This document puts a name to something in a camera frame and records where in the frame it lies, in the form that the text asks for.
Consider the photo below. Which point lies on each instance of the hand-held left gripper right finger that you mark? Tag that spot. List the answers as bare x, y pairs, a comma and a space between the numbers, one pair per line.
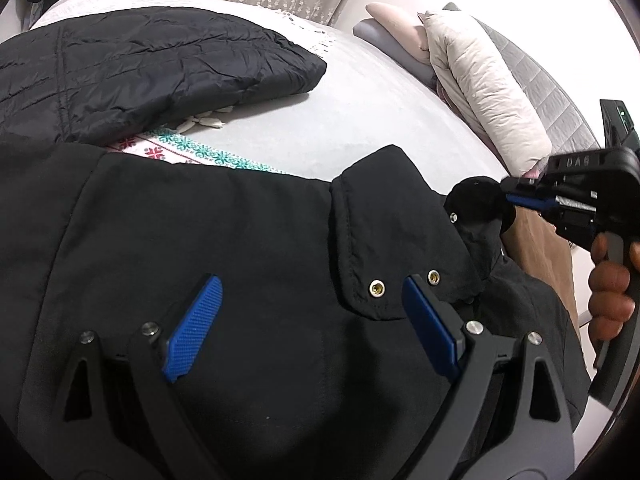
430, 330

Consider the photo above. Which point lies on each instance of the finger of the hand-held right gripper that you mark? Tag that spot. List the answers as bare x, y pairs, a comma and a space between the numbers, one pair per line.
530, 203
525, 184

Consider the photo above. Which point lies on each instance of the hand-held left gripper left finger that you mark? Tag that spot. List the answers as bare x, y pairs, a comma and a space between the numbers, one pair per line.
192, 330

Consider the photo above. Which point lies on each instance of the black jacket with snap buttons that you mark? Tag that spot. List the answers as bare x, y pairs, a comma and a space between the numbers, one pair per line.
200, 220

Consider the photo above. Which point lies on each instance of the person's right hand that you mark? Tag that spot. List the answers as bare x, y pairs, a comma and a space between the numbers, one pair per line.
610, 295

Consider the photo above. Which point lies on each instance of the small pink cloth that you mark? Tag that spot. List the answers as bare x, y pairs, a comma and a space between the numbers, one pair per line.
531, 170

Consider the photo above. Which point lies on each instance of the brown cloth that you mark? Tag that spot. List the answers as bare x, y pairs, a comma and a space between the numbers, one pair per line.
542, 255

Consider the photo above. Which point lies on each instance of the grey quilted headboard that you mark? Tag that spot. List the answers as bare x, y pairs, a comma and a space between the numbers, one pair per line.
545, 90

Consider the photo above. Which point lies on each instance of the cream quilted pillow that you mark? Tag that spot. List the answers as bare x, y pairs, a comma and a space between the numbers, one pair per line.
485, 90

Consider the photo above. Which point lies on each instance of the bed with light grey sheet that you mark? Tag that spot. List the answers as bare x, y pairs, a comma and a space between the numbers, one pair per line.
360, 110

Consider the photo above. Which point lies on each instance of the pink and teal patterned blanket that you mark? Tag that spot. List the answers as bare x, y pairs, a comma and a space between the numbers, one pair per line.
200, 147

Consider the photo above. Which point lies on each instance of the pink pillow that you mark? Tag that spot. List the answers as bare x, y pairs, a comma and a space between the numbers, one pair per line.
395, 20

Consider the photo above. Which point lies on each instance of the black quilted jacket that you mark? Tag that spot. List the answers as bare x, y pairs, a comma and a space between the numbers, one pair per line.
150, 60

